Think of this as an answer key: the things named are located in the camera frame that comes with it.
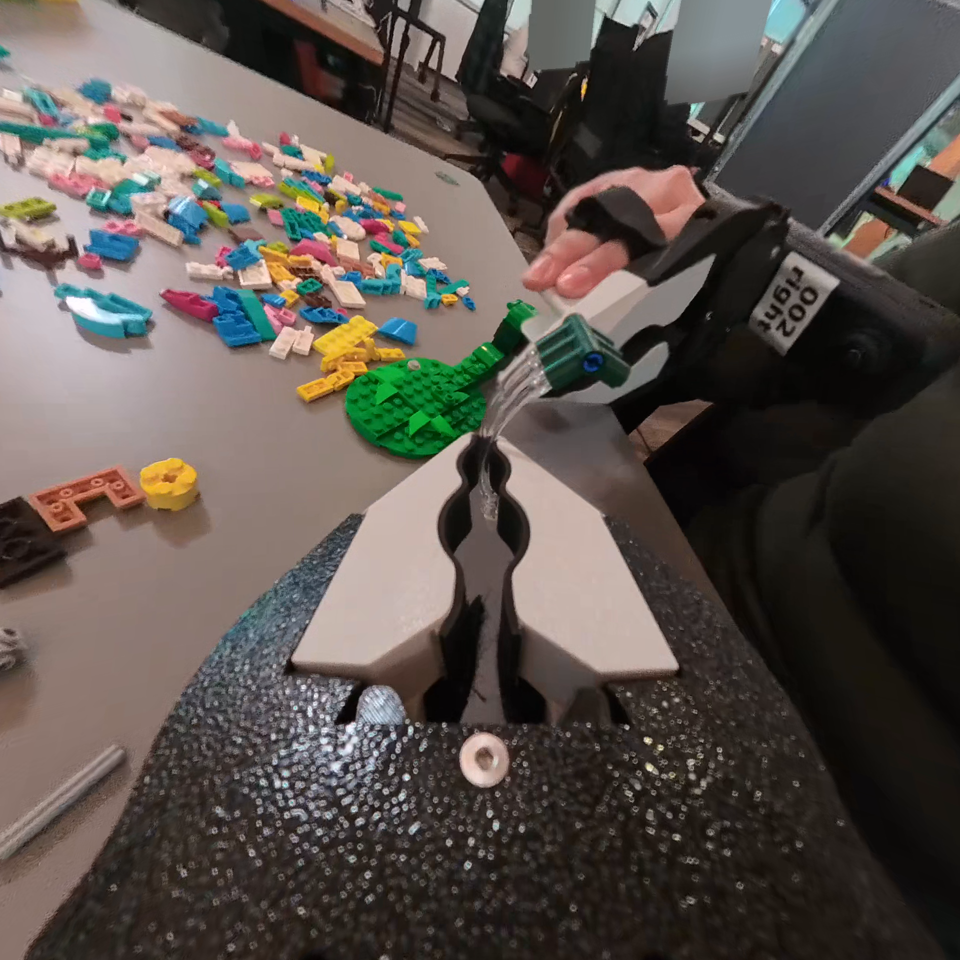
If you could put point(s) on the grey desk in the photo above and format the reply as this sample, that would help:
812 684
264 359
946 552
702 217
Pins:
187 600

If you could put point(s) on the grey partition panel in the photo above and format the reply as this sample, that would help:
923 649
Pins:
825 112

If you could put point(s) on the green round plate build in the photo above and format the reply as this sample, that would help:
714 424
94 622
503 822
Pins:
405 397

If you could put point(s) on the pile of colourful bricks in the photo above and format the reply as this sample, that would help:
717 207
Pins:
225 187

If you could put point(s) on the black brick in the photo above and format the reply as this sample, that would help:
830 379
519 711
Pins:
26 544

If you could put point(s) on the person's dark jacket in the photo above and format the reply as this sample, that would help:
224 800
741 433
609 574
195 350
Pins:
862 637

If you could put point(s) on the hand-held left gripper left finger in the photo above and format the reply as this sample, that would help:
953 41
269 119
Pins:
375 585

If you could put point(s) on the yellow round brick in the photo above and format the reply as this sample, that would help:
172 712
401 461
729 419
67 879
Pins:
169 484

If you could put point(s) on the brown angled plate brick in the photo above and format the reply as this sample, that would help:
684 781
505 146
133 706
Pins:
60 506

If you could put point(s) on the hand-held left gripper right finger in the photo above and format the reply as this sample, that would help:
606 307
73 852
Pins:
585 592

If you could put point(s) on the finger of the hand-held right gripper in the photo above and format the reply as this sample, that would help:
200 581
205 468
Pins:
645 375
637 300

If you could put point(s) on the small grey gear piece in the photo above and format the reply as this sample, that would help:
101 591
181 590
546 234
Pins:
11 649

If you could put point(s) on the person's right hand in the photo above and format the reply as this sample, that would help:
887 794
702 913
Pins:
581 266

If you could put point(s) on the dark green brick clear tubes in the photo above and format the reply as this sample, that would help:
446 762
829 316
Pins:
577 360

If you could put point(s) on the small grey ribbed rod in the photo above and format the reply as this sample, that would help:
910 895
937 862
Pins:
67 799

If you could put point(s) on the black office chair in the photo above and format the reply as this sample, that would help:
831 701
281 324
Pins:
517 112

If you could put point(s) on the wooden work table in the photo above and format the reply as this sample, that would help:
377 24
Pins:
330 26

